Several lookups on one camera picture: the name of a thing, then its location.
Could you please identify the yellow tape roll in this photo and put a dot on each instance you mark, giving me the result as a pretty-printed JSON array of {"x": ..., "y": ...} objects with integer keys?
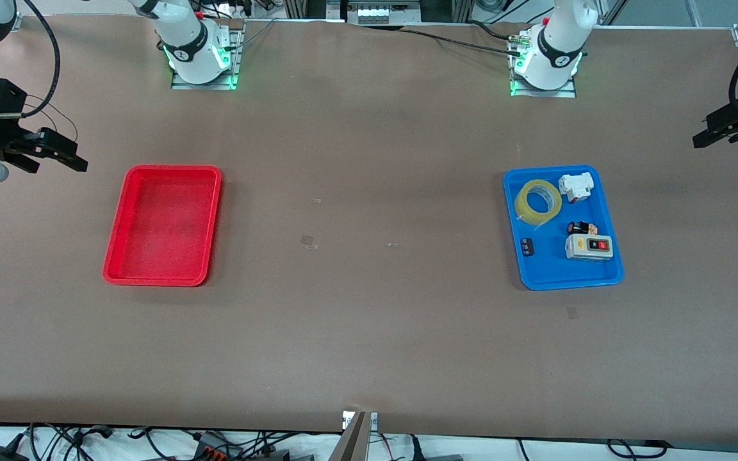
[{"x": 519, "y": 208}]

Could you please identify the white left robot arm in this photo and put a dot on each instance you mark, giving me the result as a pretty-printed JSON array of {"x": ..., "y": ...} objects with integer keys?
[{"x": 558, "y": 38}]

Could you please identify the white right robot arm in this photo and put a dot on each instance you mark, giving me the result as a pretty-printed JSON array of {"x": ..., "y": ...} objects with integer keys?
[{"x": 189, "y": 32}]

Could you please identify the red plastic tray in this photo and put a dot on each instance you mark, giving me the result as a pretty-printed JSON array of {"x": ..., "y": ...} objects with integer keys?
[{"x": 164, "y": 224}]

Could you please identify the white circuit breaker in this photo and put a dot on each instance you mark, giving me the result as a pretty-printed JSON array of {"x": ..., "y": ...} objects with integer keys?
[{"x": 575, "y": 187}]

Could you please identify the black and orange small component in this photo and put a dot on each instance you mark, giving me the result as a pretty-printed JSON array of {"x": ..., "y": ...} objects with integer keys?
[{"x": 580, "y": 227}]

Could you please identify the blue plastic tray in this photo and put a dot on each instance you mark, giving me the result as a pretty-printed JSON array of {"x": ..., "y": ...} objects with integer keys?
[{"x": 555, "y": 272}]

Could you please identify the small black terminal block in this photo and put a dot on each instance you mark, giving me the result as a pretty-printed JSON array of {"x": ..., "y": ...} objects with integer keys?
[{"x": 527, "y": 247}]

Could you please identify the black power adapter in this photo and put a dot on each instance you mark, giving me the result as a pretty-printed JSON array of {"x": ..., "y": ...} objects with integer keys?
[{"x": 0, "y": 453}]

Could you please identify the white power strip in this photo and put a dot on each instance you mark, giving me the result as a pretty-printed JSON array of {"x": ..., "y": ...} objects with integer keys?
[{"x": 387, "y": 13}]

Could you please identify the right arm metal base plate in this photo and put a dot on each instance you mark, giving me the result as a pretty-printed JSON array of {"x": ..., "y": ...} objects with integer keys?
[{"x": 202, "y": 86}]

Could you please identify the grey push button switch box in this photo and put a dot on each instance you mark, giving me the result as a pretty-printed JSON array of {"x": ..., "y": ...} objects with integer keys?
[{"x": 577, "y": 246}]

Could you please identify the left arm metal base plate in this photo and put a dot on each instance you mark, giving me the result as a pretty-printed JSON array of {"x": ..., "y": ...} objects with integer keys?
[{"x": 542, "y": 93}]

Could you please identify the aluminium frame post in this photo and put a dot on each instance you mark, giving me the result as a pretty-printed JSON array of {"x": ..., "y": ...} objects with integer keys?
[{"x": 305, "y": 8}]

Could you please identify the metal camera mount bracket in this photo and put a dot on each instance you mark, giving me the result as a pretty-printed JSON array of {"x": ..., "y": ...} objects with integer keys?
[{"x": 353, "y": 438}]

